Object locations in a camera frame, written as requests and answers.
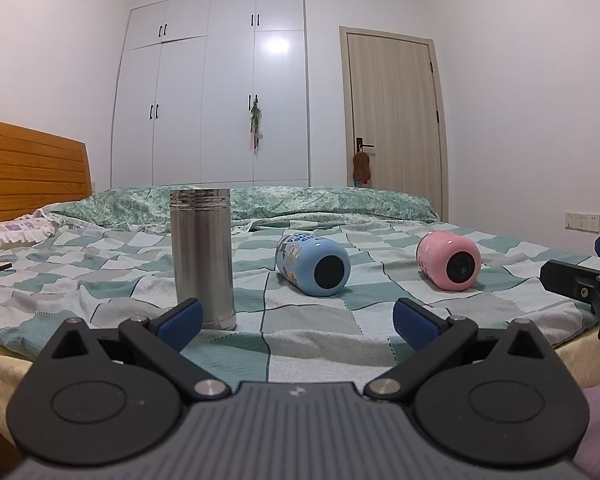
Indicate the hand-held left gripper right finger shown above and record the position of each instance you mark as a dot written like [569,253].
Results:
[414,327]

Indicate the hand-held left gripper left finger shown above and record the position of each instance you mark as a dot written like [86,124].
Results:
[182,322]

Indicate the pink cup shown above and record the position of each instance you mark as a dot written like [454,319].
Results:
[437,255]

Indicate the blue printed cup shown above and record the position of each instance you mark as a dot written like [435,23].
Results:
[300,265]

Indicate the stainless steel thermos bottle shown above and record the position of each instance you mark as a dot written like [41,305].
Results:
[202,260]

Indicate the green checkered bed sheet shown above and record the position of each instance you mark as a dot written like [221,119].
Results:
[305,332]

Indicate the green floral quilt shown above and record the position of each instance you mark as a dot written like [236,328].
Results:
[290,202]

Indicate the brown hanging pouch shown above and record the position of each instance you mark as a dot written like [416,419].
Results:
[361,170]

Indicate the yellow mattress cover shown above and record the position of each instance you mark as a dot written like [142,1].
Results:
[2,380]

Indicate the floral pillow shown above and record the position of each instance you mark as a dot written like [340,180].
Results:
[10,232]

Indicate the light wooden door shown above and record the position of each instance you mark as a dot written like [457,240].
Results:
[395,120]

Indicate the wooden headboard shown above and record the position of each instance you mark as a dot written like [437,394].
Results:
[30,175]

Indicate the white wardrobe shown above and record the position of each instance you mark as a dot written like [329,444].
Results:
[205,110]

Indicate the green hanging ornament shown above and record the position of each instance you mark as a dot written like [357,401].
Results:
[255,120]

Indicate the white wall socket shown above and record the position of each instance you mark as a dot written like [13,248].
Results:
[582,221]

